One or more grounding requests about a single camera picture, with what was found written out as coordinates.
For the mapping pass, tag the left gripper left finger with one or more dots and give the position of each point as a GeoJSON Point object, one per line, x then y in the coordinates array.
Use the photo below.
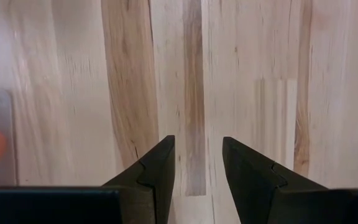
{"type": "Point", "coordinates": [154, 174]}

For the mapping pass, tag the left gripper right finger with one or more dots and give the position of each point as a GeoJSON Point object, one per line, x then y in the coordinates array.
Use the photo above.
{"type": "Point", "coordinates": [253, 186]}

